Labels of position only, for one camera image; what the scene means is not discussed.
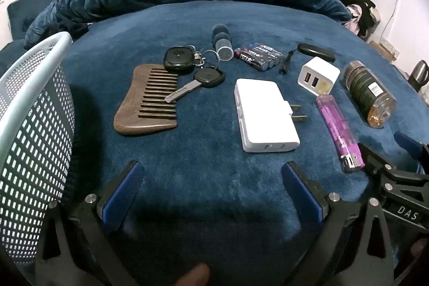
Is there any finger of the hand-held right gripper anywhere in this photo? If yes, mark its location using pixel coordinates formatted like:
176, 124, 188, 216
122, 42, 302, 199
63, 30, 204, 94
358, 143, 403, 188
394, 131, 429, 174

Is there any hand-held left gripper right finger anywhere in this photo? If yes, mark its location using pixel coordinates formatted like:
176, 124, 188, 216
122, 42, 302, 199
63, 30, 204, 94
281, 161, 403, 286

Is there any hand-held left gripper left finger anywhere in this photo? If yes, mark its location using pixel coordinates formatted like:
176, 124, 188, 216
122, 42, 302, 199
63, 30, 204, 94
35, 160, 148, 286

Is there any purple translucent lighter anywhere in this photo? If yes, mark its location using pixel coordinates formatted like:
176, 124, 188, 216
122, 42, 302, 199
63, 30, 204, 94
316, 94, 364, 173

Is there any dark glass jar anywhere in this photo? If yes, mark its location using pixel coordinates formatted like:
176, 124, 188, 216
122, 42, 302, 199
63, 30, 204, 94
342, 60, 398, 129

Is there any brown wooden comb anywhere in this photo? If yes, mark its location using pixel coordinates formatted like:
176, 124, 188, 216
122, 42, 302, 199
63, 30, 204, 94
113, 64, 178, 136

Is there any white plug adapter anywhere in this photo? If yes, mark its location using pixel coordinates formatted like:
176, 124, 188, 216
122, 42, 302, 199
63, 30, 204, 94
234, 78, 307, 153

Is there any white USB charger cube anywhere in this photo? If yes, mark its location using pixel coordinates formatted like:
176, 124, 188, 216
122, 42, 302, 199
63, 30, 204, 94
297, 56, 341, 96

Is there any light blue plastic basket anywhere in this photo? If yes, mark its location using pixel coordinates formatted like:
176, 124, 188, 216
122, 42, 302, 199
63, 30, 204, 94
0, 31, 76, 265

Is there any black oval fob with strap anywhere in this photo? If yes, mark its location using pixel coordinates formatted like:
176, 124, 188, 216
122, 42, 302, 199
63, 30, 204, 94
279, 43, 336, 75

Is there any battery pack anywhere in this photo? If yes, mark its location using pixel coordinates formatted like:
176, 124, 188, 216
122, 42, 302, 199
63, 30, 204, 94
234, 42, 285, 71

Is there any black-headed metal key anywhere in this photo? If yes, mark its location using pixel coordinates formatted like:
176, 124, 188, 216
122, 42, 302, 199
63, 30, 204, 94
164, 66, 226, 103

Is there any metal key ring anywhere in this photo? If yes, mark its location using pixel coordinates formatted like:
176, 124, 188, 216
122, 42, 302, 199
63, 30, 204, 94
188, 45, 222, 68

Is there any person's right hand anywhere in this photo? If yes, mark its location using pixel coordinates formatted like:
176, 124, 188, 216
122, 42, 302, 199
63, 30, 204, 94
410, 237, 429, 260

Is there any person's left hand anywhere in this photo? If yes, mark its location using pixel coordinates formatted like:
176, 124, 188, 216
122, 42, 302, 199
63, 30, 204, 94
176, 263, 211, 286

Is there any metal thermos flask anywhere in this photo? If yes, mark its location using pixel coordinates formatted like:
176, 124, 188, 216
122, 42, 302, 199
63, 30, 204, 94
407, 60, 429, 92

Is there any blue plush bed cover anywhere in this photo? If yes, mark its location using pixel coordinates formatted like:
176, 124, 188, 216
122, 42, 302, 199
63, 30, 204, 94
0, 0, 429, 286

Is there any small cardboard box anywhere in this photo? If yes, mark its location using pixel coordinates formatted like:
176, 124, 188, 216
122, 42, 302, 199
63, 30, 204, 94
369, 40, 401, 63

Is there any pile of clothes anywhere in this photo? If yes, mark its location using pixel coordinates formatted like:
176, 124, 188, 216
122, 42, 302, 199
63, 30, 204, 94
333, 0, 381, 38

